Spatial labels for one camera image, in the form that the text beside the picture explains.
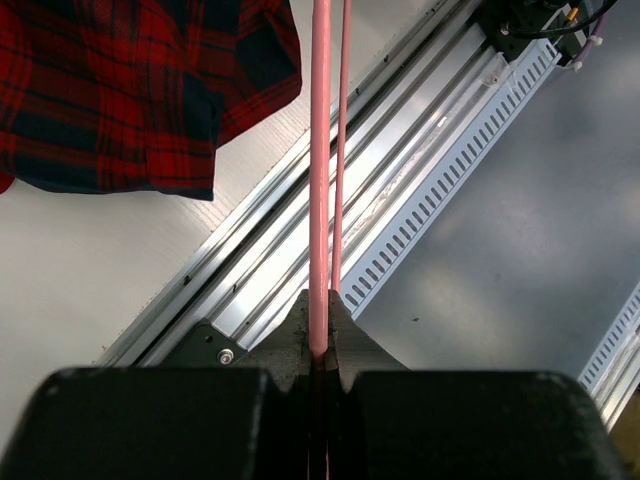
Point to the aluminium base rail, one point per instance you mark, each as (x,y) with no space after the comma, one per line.
(405,117)

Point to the pink wire hanger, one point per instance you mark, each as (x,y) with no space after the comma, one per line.
(325,242)

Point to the white slotted cable duct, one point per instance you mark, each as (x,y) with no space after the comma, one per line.
(447,151)

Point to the red plaid skirt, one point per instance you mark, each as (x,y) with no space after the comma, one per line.
(101,97)

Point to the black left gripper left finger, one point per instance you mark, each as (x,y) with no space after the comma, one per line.
(247,420)

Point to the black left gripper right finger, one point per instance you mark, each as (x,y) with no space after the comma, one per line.
(390,422)

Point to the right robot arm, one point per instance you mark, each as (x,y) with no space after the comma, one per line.
(511,26)

